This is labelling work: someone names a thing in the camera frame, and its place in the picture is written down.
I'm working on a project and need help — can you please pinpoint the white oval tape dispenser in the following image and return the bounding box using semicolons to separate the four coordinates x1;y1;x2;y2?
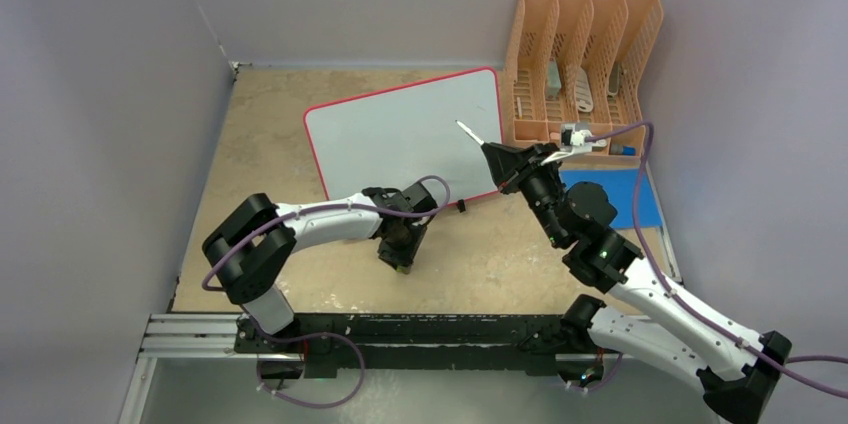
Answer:
574;67;594;113

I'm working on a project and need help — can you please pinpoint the orange plastic desk organizer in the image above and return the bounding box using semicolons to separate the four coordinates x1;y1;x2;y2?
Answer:
500;0;664;168

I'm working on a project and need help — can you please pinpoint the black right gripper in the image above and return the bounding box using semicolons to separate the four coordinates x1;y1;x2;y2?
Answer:
481;143;567;247

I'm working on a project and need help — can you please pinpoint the green capped marker pen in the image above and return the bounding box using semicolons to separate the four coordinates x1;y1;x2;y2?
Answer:
455;120;485;146

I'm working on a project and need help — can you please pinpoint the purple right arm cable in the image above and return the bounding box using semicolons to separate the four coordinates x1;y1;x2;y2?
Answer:
586;121;848;401

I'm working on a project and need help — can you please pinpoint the blue notebook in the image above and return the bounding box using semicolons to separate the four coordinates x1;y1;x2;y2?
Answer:
557;168;664;231

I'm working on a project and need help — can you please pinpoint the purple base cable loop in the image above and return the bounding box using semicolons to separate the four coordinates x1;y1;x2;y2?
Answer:
254;330;368;410

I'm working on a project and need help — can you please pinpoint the green staples box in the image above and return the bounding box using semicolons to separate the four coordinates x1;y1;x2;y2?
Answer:
544;60;562;101

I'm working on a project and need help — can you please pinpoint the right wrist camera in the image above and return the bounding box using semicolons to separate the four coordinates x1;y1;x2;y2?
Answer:
541;123;607;165

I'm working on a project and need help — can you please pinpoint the red-framed whiteboard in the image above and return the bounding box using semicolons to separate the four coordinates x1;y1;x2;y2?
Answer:
303;67;503;201

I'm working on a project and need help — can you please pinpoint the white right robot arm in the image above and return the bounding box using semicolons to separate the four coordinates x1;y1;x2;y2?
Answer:
481;142;792;423

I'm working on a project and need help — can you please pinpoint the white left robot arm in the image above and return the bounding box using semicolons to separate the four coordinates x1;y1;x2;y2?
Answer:
201;181;443;353

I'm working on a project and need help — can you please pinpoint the small blue grey cylinder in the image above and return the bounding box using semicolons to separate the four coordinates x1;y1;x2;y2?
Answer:
609;144;637;156

